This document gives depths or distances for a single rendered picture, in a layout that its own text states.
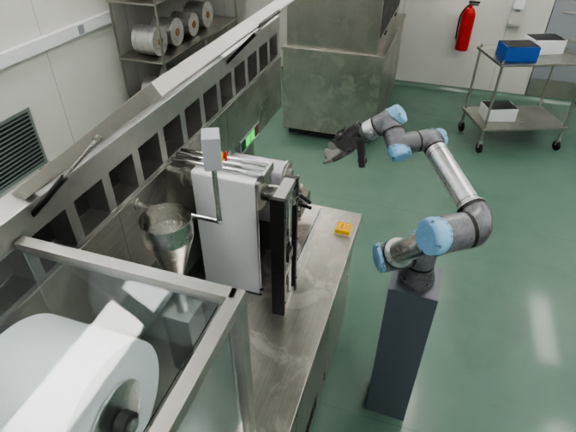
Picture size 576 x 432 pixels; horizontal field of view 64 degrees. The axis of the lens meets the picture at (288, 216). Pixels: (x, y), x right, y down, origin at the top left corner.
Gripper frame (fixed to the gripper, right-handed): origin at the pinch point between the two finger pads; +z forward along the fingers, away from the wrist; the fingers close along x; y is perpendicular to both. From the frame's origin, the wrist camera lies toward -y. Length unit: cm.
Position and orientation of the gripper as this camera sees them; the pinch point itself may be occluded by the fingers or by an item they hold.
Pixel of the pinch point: (327, 159)
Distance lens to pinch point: 186.7
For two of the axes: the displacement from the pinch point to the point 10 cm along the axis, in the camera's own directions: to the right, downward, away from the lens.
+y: -6.1, -7.3, -3.1
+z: -7.3, 3.7, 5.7
